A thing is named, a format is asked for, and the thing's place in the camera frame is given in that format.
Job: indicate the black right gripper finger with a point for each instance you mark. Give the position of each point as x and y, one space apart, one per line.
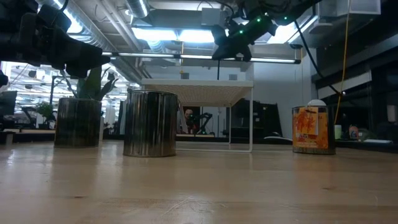
222 53
218 34

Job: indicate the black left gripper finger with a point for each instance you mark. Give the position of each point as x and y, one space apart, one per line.
77 43
87 62

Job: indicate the plain shiny tin can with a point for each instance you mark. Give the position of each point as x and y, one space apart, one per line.
150 124

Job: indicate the tin can with orange wrapper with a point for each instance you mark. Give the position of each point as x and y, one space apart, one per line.
311 130

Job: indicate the black background robot arm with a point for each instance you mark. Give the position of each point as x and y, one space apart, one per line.
203 123

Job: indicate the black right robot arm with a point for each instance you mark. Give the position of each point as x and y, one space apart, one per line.
289 12

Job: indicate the green plant in white pot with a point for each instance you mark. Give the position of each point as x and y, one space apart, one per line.
93 84

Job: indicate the white perforated metal shelf riser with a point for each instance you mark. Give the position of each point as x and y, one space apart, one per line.
199 83

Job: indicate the bright ceiling light panel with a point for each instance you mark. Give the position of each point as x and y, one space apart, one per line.
174 35

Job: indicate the long linear light bar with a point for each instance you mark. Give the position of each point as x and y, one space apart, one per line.
149 55

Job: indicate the small background plant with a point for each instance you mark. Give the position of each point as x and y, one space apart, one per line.
45 111

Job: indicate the dark computer monitor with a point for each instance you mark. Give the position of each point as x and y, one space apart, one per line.
7 104

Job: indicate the person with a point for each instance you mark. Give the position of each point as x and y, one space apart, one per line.
188 118

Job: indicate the black cabinet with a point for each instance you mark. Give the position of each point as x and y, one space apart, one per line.
258 119

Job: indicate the background wooden table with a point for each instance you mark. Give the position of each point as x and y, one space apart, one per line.
28 131
195 135

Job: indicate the white bulb table lamp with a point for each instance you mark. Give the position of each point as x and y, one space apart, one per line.
316 103

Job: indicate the white cup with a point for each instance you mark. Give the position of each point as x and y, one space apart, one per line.
338 132

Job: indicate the orange and blue bottle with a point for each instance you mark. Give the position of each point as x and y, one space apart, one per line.
353 132

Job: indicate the white paper sheet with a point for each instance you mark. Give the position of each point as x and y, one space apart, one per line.
377 141

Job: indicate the grey wall speaker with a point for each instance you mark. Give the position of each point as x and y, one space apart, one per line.
185 76
233 76

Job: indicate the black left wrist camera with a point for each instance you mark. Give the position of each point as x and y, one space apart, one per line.
54 17

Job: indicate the silver spiral ceiling duct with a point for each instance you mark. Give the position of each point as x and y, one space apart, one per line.
136 7

